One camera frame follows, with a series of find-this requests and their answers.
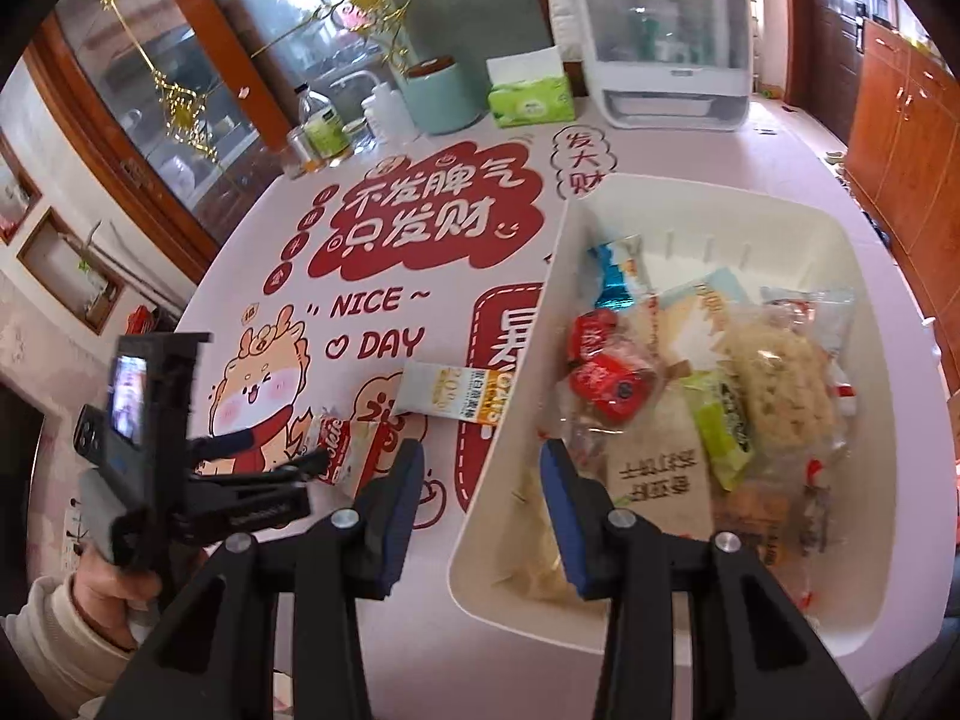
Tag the pale blue snack packet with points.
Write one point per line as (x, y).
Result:
(701, 315)

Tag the small glass jar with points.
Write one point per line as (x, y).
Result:
(300, 154)

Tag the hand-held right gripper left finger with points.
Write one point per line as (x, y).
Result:
(397, 517)

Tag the person's left forearm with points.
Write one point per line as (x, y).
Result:
(45, 652)

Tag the water bottle in cabinet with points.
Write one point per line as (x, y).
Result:
(654, 34)

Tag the person's left hand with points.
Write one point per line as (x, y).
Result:
(105, 592)

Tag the clear bottle green label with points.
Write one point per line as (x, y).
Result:
(326, 135)

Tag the printed pink table mat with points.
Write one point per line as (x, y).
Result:
(420, 255)

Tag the wooden picture frame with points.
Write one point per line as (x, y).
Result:
(15, 191)
(71, 270)

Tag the round rice cake packet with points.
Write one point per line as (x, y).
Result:
(780, 382)

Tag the green snack packet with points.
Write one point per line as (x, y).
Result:
(724, 427)

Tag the red wall ornament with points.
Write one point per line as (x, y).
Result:
(142, 319)

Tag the blue white snack packet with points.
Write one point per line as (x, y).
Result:
(619, 274)

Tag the brown biscuit packet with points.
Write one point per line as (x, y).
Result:
(765, 521)

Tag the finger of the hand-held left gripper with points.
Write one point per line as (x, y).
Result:
(225, 442)
(292, 465)

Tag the teal canister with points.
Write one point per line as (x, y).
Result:
(446, 101)

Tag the white yellow bar packet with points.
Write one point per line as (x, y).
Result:
(442, 390)

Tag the red white cake packet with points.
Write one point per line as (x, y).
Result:
(341, 450)

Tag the white countertop storage cabinet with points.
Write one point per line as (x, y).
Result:
(660, 109)

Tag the dark entry door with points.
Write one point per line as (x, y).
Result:
(825, 30)

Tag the wooden wall cabinet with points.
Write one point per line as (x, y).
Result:
(900, 150)

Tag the green tissue pack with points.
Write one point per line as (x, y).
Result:
(532, 101)

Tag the red snack packet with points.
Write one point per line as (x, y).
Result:
(592, 334)
(615, 386)

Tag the white plastic bottle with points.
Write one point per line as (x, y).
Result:
(390, 120)

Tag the cream plastic basket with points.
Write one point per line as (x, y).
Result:
(750, 217)

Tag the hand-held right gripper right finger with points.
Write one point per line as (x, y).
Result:
(561, 517)

